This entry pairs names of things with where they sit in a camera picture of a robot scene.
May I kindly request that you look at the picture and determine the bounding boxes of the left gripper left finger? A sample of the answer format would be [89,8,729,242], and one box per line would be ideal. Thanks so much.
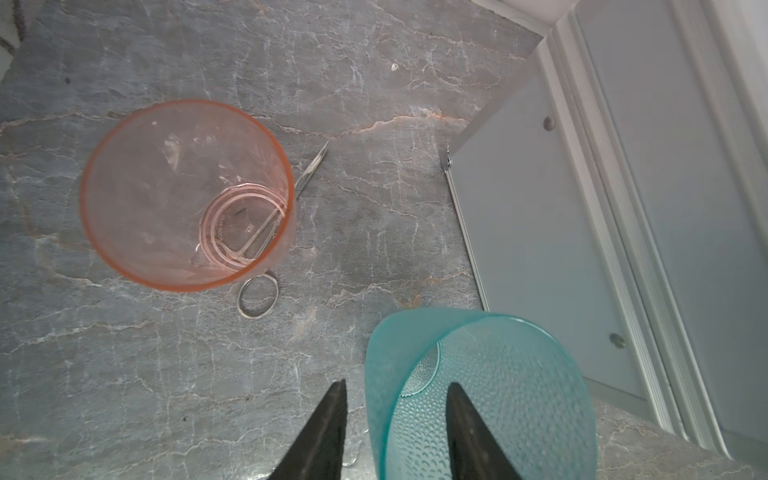
[268,380,348,480]

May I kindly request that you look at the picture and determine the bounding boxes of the pink plastic cup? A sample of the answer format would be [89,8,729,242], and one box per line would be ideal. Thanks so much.
[79,99,298,292]

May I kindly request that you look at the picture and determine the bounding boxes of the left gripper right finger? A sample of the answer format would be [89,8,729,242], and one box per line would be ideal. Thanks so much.
[445,382,522,480]

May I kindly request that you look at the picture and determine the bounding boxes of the small metal scissors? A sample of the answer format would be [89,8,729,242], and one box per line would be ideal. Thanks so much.
[190,140,330,320]

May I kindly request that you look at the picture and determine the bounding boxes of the teal plastic cup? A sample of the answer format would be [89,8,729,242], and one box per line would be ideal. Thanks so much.
[364,308,597,479]

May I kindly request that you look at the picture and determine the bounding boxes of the silver first aid case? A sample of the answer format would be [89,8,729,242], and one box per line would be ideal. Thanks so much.
[443,1,767,468]

